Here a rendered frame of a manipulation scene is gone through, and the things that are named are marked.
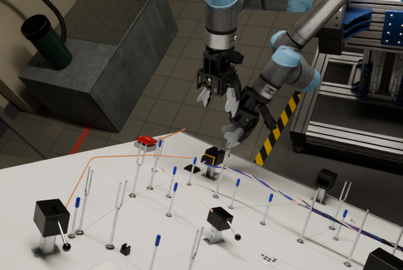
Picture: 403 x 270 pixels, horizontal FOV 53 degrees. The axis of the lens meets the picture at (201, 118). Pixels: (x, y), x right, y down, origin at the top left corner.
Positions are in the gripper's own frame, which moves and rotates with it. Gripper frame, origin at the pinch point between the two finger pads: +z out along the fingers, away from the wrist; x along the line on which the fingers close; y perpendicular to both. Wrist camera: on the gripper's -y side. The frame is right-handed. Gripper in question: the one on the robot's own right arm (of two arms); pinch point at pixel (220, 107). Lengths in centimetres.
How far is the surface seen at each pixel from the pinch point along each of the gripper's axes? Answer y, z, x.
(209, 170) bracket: 3.6, 21.5, -0.7
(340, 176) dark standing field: -97, 94, 28
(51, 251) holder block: 58, -3, -2
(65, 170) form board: 35.0, 9.0, -26.0
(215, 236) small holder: 32.9, 7.8, 17.4
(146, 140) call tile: 4.8, 19.4, -23.8
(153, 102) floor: -105, 99, -108
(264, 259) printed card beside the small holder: 30.4, 11.2, 28.1
